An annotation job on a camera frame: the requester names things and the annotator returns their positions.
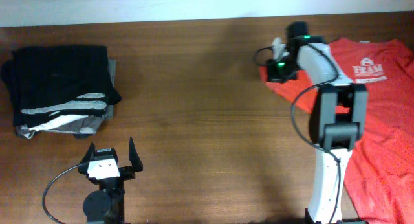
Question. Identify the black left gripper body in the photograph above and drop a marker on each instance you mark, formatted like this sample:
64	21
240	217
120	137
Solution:
125	173

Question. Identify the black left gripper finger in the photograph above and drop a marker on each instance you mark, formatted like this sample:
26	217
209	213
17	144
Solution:
88	156
134	158

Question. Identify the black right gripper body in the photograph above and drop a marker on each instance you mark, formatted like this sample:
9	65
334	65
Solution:
283	70

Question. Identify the red orange t-shirt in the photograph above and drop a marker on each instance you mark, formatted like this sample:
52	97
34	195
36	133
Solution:
379	174

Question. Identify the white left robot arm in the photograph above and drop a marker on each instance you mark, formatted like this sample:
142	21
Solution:
106	205

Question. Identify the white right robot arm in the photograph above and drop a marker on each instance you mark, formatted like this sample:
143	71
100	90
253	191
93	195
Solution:
337	118

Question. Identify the folded grey white garment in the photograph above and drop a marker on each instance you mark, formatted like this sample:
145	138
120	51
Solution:
64	123

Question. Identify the folded black shirt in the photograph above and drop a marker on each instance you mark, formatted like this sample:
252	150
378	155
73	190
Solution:
56	55

